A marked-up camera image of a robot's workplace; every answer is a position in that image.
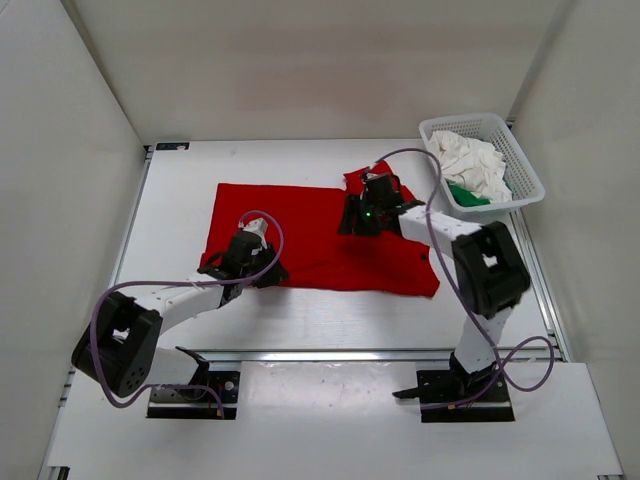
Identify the green t shirt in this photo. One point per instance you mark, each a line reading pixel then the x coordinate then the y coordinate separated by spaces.
pixel 465 198

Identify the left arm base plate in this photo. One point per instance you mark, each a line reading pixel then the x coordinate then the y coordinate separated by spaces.
pixel 219 402

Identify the blue label sticker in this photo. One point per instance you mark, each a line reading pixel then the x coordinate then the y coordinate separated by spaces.
pixel 172 146

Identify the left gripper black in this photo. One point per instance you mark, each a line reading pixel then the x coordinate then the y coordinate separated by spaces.
pixel 275 275

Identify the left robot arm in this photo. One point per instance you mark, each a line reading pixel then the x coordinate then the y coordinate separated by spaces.
pixel 119 349

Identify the white plastic basket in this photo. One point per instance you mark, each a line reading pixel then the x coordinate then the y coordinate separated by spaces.
pixel 520 176

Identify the red t shirt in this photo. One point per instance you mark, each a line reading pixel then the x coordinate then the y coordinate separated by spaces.
pixel 315 255

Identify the white t shirt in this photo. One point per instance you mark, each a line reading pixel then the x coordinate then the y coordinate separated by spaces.
pixel 472 164

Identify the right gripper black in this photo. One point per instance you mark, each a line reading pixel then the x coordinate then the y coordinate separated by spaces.
pixel 354 223

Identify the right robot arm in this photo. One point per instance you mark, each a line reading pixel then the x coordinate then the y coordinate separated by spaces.
pixel 489 279

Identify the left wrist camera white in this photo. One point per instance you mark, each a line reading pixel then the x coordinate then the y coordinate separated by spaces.
pixel 257 226

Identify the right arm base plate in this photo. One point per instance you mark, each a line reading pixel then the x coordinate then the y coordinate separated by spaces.
pixel 454 396

